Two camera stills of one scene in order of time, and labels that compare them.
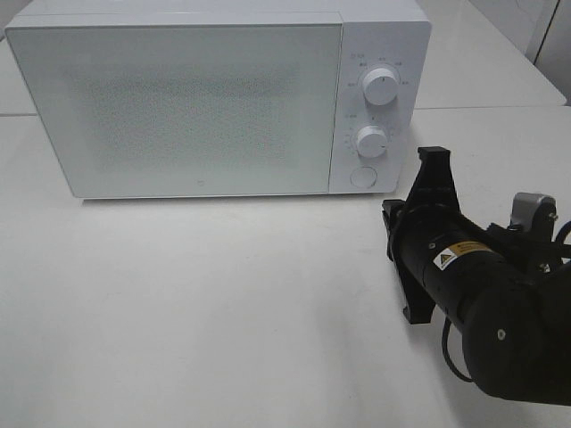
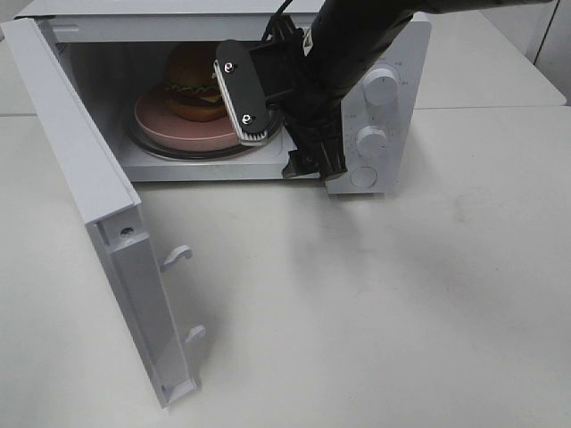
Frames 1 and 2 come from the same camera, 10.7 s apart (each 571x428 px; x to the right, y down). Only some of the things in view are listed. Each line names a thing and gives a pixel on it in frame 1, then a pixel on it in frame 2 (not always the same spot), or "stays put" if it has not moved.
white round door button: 363,176 stays put
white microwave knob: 371,142 stays put
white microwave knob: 380,86 stays put
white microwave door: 148,109 to 112,216
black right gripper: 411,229 to 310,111
